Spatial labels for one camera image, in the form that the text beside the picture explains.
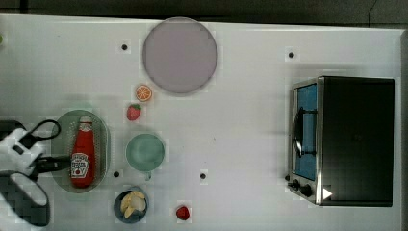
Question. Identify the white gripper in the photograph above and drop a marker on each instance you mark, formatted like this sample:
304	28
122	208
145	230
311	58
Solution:
19	150

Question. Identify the red ketchup bottle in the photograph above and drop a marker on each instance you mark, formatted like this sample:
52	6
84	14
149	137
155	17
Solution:
83	155

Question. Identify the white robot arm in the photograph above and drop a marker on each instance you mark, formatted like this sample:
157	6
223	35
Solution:
23	200

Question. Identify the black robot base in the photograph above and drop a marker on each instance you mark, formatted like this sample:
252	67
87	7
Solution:
7	126

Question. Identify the green oval strainer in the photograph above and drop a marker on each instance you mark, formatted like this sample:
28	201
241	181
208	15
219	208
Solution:
63	145

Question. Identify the blue bowl with chips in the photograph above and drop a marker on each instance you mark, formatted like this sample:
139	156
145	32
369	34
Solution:
131	205

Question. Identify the green mug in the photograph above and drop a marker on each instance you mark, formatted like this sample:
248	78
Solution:
144	153

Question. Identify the red strawberry with green leaf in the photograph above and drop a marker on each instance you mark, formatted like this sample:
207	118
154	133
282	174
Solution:
133	112

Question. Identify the orange slice toy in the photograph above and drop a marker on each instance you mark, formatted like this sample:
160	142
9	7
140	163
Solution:
143	93

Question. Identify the red strawberry near front edge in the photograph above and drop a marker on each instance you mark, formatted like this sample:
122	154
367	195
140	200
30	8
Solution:
183	213

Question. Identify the grey round plate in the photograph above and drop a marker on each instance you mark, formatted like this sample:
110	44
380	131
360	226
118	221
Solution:
180	55

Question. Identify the silver black toaster oven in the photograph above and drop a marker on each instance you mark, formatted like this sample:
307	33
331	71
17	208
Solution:
342	141

